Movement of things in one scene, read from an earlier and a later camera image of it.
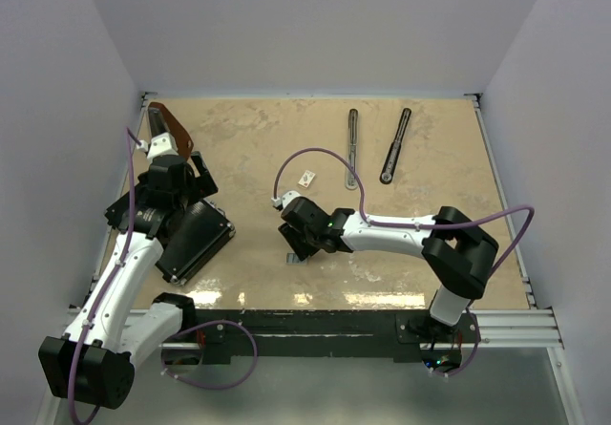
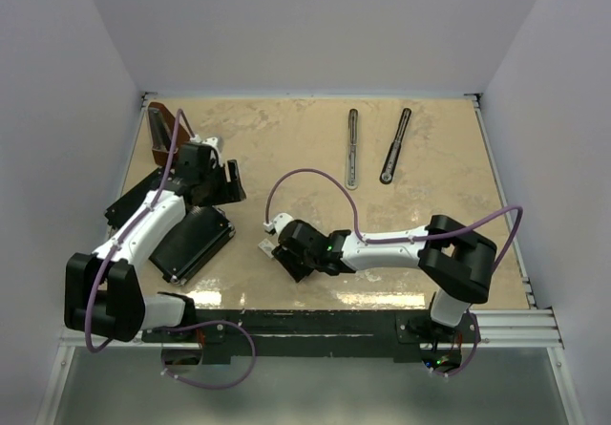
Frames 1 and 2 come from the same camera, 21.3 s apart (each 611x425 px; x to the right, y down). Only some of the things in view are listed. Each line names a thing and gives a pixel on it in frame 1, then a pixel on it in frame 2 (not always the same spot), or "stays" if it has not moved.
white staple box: x=306 y=178 → x=267 y=246
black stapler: x=390 y=163 stays
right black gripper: x=291 y=235 → x=285 y=257
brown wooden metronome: x=160 y=121 stays
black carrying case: x=193 y=235 stays
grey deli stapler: x=350 y=180 stays
